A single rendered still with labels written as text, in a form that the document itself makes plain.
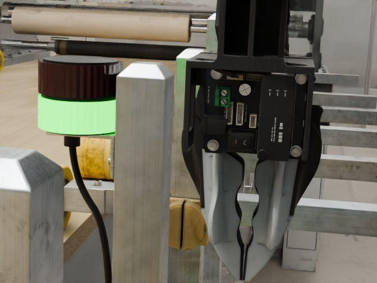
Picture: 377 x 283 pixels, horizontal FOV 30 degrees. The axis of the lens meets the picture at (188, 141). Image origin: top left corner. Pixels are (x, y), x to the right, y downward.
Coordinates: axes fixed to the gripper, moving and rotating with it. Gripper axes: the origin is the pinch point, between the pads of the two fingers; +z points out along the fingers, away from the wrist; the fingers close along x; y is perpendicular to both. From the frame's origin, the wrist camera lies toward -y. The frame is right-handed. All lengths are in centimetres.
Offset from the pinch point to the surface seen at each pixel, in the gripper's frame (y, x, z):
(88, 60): -2.4, -11.9, -12.6
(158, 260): -1.2, -6.2, 1.3
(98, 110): -0.7, -10.6, -9.4
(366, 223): -30.5, 11.5, 6.2
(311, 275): -253, 17, 101
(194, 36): -889, -128, 33
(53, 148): -75, -40, 11
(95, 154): -53, -26, 6
